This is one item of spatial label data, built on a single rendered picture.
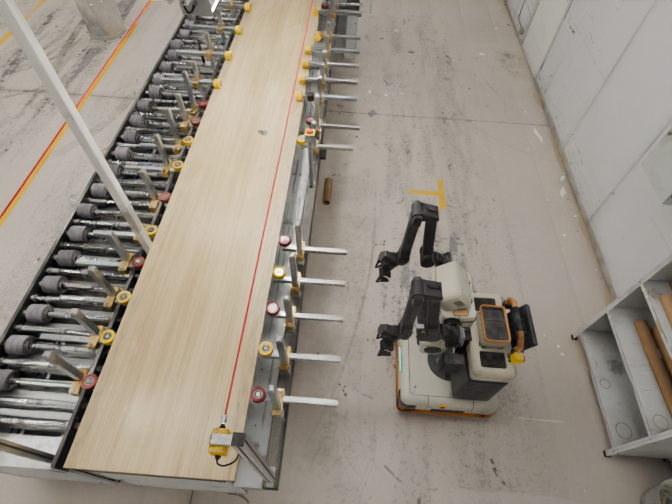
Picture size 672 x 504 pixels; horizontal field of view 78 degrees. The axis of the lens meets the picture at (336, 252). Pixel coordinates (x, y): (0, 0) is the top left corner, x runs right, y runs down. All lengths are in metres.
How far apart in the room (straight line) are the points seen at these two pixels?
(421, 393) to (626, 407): 1.48
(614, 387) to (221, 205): 3.10
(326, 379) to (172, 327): 1.26
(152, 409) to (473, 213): 3.25
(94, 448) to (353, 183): 3.12
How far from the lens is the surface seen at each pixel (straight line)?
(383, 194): 4.26
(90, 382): 2.59
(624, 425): 3.66
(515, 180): 4.81
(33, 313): 3.02
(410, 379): 3.01
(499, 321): 2.63
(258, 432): 2.54
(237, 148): 3.39
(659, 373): 3.39
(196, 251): 2.79
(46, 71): 2.14
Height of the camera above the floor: 3.09
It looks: 55 degrees down
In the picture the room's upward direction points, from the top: 3 degrees clockwise
